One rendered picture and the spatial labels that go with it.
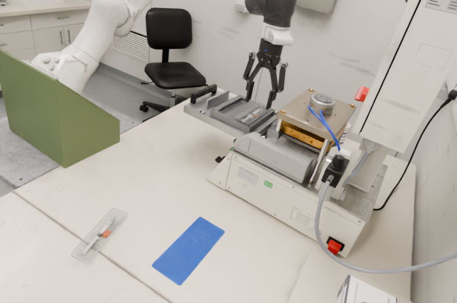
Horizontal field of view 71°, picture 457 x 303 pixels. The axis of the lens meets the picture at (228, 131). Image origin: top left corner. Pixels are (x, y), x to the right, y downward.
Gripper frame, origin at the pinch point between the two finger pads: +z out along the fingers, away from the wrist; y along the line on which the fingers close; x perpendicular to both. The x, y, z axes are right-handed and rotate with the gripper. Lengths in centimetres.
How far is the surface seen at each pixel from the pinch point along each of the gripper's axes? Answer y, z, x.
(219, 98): 16.3, 7.2, -0.8
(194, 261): -11, 32, 47
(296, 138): -19.2, 3.6, 10.2
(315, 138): -25.0, 1.0, 10.3
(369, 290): -53, 21, 34
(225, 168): -0.5, 21.7, 17.2
